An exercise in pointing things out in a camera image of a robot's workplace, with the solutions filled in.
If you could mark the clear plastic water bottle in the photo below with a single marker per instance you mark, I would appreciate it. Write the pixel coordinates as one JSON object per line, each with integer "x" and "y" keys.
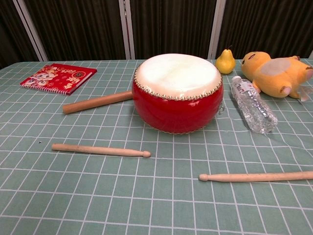
{"x": 254, "y": 107}

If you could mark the wooden drumstick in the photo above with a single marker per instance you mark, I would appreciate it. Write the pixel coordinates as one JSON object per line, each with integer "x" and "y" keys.
{"x": 244, "y": 177}
{"x": 97, "y": 149}

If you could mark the yellow pear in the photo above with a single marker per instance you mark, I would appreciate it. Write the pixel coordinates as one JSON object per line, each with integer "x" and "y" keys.
{"x": 225, "y": 63}

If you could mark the white partition frame post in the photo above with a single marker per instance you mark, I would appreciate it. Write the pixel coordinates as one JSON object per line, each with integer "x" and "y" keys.
{"x": 31, "y": 29}
{"x": 127, "y": 29}
{"x": 216, "y": 29}

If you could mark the thick wooden dowel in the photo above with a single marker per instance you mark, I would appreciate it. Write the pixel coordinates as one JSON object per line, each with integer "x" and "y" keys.
{"x": 93, "y": 102}

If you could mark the green grid cutting mat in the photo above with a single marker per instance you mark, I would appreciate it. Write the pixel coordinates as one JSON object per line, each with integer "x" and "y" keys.
{"x": 146, "y": 195}

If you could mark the red spiral notebook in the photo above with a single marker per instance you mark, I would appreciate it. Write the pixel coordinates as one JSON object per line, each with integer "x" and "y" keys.
{"x": 61, "y": 78}

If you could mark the yellow plush toy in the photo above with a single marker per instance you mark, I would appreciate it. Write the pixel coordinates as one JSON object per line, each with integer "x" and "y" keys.
{"x": 276, "y": 73}

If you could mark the red drum with white skin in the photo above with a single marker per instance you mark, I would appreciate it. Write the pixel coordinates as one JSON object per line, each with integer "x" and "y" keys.
{"x": 176, "y": 112}

